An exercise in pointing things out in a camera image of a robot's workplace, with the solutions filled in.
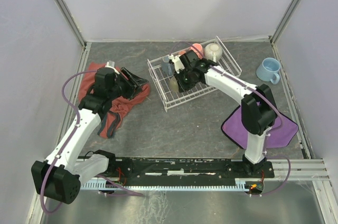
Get olive green small cup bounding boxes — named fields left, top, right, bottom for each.
left=169, top=77, right=180, bottom=93

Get purple cloth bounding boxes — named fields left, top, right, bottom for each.
left=221, top=106, right=298, bottom=149

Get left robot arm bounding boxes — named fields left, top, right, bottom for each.
left=31, top=66, right=148, bottom=204

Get red cloth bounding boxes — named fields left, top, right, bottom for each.
left=78, top=72, right=151, bottom=138

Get light blue mug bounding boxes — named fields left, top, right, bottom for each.
left=256, top=58, right=281, bottom=85

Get grey blue mug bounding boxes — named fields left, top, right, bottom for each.
left=161, top=55, right=175, bottom=76

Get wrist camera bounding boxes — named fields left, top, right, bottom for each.
left=167, top=55, right=185, bottom=74
left=105, top=60, right=120, bottom=74

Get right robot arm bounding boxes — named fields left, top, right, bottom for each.
left=168, top=51, right=281, bottom=165

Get white wire dish rack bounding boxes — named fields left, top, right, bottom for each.
left=147, top=36, right=242, bottom=111

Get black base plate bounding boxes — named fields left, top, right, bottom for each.
left=102, top=157, right=275, bottom=187

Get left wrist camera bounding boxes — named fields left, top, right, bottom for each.
left=105, top=60, right=120, bottom=74

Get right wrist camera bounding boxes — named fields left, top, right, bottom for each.
left=167, top=55, right=185, bottom=74

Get cream speckled mug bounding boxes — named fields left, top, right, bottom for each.
left=204, top=43, right=223, bottom=62

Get light blue cable duct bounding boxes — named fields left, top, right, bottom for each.
left=80, top=178, right=263, bottom=192

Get large pink mug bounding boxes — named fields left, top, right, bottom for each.
left=191, top=43, right=204, bottom=59

